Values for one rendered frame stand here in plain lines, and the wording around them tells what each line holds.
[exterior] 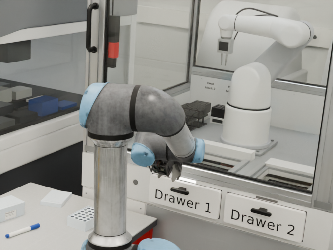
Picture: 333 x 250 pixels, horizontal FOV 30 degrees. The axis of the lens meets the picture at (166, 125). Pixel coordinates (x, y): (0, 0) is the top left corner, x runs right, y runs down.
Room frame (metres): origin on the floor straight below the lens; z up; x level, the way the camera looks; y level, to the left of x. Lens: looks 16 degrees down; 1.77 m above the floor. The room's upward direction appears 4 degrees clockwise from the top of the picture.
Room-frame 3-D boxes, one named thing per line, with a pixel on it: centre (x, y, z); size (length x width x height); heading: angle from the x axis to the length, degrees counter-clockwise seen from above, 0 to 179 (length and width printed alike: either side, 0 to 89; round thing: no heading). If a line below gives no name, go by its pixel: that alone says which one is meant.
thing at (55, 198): (2.30, 0.42, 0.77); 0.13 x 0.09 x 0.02; 170
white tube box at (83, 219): (2.12, 0.27, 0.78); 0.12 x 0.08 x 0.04; 150
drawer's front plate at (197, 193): (2.17, -0.08, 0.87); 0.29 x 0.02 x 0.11; 63
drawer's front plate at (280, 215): (2.02, -0.36, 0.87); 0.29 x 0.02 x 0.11; 63
